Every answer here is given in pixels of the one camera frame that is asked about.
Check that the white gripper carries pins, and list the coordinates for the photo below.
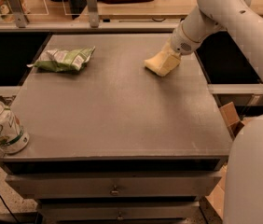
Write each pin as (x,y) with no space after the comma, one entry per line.
(181,43)

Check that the yellow sponge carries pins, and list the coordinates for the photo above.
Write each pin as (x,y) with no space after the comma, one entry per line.
(160,68)

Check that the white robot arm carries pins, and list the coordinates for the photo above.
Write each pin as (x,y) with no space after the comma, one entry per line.
(243,202)

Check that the green jalapeno chip bag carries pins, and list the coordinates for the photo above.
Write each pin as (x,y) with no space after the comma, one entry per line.
(62,60)

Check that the white green soda can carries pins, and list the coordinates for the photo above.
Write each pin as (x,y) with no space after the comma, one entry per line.
(13,136)

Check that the lower grey drawer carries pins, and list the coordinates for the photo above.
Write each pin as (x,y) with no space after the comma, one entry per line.
(118,211)

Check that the middle metal bracket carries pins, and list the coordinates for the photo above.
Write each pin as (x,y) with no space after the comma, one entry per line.
(93,13)

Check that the metal bracket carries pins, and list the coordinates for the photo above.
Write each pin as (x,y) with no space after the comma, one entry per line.
(18,12)
(93,13)

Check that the left metal bracket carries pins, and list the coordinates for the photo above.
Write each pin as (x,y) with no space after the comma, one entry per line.
(18,12)

